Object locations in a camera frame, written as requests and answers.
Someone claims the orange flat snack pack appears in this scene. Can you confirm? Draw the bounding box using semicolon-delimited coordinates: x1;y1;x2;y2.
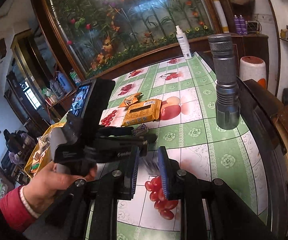
121;99;162;127

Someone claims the wooden cabinet with flower glass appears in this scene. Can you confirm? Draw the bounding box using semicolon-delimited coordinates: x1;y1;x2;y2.
3;0;270;120

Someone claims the white spray bottle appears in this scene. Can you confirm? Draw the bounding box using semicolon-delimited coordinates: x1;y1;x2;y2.
175;25;193;60

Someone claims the blue water jug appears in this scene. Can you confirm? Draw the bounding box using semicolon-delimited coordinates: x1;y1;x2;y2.
57;72;72;93

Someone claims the white foam tray yellow tape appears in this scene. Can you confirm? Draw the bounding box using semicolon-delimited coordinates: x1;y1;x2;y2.
24;122;65;179

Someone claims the small orange snack bag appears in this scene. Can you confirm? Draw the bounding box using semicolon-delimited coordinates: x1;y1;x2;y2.
119;92;142;108

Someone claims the person left hand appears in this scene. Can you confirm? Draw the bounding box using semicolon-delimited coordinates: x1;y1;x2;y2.
21;161;97;214

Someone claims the purple bottles pair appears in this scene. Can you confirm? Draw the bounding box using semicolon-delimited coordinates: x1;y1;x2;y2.
234;15;248;35

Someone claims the grey metal flashlight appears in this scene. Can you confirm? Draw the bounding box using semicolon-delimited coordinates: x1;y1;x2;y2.
208;34;241;130

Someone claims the green fruit pattern tablecloth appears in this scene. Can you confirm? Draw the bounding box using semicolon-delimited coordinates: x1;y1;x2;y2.
101;53;268;239

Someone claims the red sleeve forearm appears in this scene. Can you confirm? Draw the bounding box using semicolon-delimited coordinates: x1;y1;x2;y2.
0;186;40;233

